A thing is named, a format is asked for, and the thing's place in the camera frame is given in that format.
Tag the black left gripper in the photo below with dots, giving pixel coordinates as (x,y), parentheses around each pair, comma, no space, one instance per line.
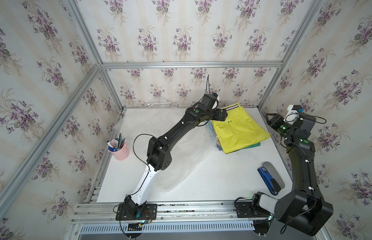
(222,116)

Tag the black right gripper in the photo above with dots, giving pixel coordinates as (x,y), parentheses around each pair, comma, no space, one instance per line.
(277,119)

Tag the light blue garment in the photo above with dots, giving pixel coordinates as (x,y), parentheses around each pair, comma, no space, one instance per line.
(212,132)

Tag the yellow garment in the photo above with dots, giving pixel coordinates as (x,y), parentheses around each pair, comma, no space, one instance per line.
(239,130)

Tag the green garment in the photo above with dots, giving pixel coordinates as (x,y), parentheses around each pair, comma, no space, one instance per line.
(249,147)

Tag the clear plastic vacuum bag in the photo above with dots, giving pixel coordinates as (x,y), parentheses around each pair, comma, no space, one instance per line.
(138,126)

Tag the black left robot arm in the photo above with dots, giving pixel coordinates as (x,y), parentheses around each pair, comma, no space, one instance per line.
(158,153)

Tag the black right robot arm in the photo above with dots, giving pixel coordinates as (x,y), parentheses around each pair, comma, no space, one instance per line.
(304,208)

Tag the pink pen cup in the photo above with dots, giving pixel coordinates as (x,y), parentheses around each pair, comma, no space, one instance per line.
(118,148)

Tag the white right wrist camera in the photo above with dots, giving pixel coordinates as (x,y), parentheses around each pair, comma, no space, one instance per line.
(293,113)

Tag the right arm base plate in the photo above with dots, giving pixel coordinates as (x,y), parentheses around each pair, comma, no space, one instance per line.
(246,209)

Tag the aluminium mounting rail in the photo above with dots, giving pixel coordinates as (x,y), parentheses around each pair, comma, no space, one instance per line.
(95,213)

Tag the white slotted cable duct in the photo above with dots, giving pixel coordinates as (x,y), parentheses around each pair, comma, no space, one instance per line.
(168,227)

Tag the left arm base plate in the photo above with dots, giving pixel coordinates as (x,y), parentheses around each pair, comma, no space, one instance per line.
(144,212)

